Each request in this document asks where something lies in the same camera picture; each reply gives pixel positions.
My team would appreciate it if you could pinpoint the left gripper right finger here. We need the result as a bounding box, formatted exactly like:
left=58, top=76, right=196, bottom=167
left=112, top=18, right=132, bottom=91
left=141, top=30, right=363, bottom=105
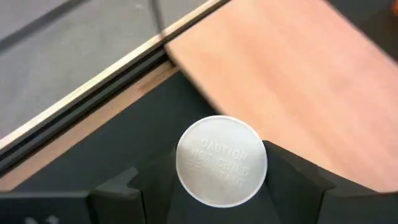
left=263, top=140, right=338, bottom=224

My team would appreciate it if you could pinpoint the black aluminium rig frame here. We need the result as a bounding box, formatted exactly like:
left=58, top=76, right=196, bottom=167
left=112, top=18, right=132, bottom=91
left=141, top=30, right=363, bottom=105
left=0, top=0, right=233, bottom=179

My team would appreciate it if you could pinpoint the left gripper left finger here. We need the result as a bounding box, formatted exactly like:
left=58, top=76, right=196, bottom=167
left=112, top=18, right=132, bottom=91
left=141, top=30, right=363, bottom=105
left=90, top=146, right=187, bottom=224

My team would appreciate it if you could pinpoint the black table mat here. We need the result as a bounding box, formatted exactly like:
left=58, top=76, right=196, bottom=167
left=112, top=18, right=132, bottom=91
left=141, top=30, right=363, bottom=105
left=12, top=0, right=398, bottom=200

